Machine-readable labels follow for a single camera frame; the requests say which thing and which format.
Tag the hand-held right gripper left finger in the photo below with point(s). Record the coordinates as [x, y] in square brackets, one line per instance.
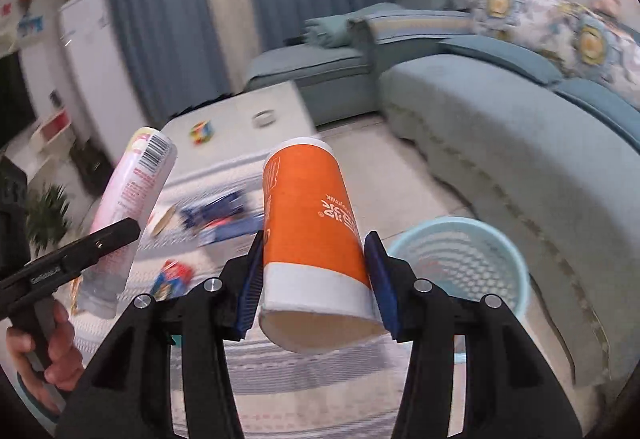
[250, 286]

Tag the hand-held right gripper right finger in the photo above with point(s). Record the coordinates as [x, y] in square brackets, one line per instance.
[380, 281]

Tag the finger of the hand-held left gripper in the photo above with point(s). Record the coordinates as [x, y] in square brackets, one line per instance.
[110, 239]

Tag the pink plastic bottle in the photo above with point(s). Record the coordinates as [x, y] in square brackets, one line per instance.
[135, 189]

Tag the blue drink carton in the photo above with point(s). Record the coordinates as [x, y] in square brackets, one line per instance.
[220, 219]

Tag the light blue plastic basket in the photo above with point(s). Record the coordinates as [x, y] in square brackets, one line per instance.
[465, 259]

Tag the orange and white paper cup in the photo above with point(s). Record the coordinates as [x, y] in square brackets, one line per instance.
[310, 219]

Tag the person's left hand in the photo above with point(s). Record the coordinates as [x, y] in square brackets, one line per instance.
[65, 359]

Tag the green potted plant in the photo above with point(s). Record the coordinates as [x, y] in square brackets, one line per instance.
[47, 219]

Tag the red and blue snack packet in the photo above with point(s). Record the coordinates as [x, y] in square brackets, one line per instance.
[172, 279]

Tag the striped woven tablecloth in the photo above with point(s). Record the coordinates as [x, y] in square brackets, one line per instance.
[300, 389]

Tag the white shelf cabinet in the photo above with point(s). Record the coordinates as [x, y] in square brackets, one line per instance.
[52, 134]

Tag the colourful puzzle cube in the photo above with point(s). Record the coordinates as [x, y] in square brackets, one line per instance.
[201, 133]

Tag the white coffee table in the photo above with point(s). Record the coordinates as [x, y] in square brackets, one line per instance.
[230, 119]

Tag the black television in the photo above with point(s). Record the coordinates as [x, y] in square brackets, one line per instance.
[12, 99]

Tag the white refrigerator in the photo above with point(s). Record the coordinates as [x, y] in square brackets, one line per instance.
[95, 64]

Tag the teal sectional sofa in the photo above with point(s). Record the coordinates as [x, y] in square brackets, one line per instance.
[500, 129]

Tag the blue and white curtain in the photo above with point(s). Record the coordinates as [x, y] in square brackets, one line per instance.
[165, 19]

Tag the short blue seat cushion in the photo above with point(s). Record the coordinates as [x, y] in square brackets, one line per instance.
[500, 56]

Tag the folded teal blanket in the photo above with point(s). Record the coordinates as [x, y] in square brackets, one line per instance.
[330, 30]

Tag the teal armrest cover cloth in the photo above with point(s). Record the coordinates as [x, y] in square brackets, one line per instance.
[415, 25]

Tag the long blue seat cushion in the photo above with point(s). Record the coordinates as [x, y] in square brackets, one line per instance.
[605, 106]

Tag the small floral pillow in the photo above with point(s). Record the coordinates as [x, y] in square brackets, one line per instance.
[520, 14]

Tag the large floral pillow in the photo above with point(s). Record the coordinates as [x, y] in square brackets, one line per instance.
[600, 54]

